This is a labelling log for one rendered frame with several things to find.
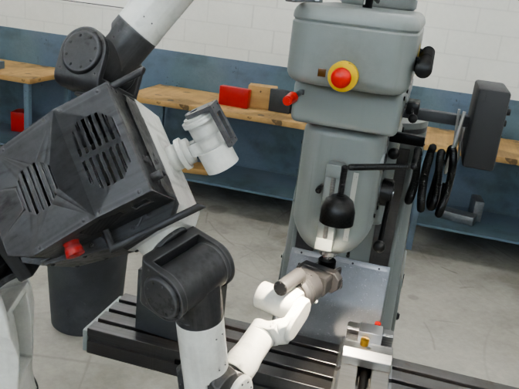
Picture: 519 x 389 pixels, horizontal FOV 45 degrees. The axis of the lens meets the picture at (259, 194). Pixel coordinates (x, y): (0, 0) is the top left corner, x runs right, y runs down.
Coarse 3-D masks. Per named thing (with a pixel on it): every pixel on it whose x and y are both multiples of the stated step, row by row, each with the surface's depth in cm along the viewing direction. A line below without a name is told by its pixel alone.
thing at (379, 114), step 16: (304, 96) 140; (320, 96) 139; (336, 96) 138; (352, 96) 137; (368, 96) 136; (384, 96) 135; (400, 96) 134; (304, 112) 141; (320, 112) 140; (336, 112) 139; (352, 112) 138; (368, 112) 137; (384, 112) 136; (400, 112) 136; (352, 128) 139; (368, 128) 138; (384, 128) 137
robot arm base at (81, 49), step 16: (80, 32) 114; (96, 32) 114; (64, 48) 115; (80, 48) 114; (96, 48) 113; (64, 64) 115; (80, 64) 113; (96, 64) 113; (64, 80) 116; (80, 80) 114; (96, 80) 113
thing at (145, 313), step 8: (224, 288) 175; (224, 296) 177; (224, 304) 178; (136, 312) 176; (144, 312) 175; (152, 312) 174; (224, 312) 179; (136, 320) 177; (144, 320) 176; (152, 320) 175; (160, 320) 174; (136, 328) 178; (144, 328) 177; (152, 328) 176; (160, 328) 175; (168, 328) 174; (168, 336) 174; (176, 336) 173
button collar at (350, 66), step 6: (336, 66) 124; (342, 66) 124; (348, 66) 124; (354, 66) 124; (330, 72) 125; (354, 72) 124; (330, 78) 125; (354, 78) 124; (330, 84) 126; (354, 84) 125; (342, 90) 125
